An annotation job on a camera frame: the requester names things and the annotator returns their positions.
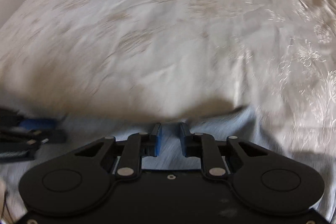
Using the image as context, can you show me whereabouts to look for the light grey knit pants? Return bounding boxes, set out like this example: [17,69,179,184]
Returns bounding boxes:
[1,107,333,223]

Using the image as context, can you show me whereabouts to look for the cream floral bedspread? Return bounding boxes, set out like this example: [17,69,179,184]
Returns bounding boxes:
[1,0,335,155]

